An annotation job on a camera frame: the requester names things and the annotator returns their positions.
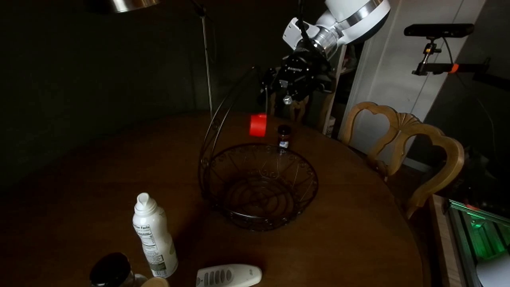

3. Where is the white remote control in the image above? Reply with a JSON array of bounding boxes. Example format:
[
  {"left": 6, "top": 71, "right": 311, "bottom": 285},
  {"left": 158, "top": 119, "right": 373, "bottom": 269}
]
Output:
[{"left": 194, "top": 263, "right": 264, "bottom": 287}]

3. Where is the dark bottle black cap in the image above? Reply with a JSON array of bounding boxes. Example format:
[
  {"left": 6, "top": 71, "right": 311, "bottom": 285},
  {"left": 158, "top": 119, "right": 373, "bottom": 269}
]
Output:
[{"left": 87, "top": 250, "right": 135, "bottom": 287}]

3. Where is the white spray bottle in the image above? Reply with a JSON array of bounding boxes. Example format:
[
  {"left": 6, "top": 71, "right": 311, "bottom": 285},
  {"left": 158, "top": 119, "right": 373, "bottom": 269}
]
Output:
[{"left": 130, "top": 191, "right": 180, "bottom": 280}]

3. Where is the green and white box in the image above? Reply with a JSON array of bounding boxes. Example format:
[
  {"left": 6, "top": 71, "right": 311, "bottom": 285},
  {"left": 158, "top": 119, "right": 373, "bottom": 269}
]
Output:
[{"left": 444, "top": 197, "right": 510, "bottom": 266}]

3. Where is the dark wire basket with handle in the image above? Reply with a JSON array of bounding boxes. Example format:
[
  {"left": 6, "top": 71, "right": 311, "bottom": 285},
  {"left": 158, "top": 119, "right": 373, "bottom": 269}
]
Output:
[{"left": 197, "top": 67, "right": 320, "bottom": 232}]

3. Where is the black bar camera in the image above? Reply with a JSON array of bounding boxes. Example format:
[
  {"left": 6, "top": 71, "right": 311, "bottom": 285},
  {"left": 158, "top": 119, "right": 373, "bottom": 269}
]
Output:
[{"left": 401, "top": 22, "right": 476, "bottom": 39}]

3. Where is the black camera stand pole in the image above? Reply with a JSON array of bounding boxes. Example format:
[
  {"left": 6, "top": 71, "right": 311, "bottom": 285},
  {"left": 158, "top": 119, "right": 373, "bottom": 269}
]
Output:
[{"left": 411, "top": 36, "right": 510, "bottom": 83}]

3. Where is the small dark spice jar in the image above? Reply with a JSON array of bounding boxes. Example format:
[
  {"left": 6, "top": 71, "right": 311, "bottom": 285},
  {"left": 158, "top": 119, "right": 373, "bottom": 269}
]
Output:
[{"left": 274, "top": 122, "right": 295, "bottom": 154}]

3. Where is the carved wooden chair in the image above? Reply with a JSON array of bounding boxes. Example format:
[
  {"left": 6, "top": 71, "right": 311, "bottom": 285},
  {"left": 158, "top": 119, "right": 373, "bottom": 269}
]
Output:
[{"left": 338, "top": 100, "right": 467, "bottom": 220}]

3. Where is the red measuring cup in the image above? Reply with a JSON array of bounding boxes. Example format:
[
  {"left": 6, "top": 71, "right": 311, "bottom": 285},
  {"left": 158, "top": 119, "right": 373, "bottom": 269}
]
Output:
[{"left": 248, "top": 111, "right": 269, "bottom": 138}]

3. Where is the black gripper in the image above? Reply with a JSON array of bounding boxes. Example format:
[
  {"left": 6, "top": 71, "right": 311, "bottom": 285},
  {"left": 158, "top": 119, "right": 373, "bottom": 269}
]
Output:
[{"left": 258, "top": 47, "right": 338, "bottom": 108}]

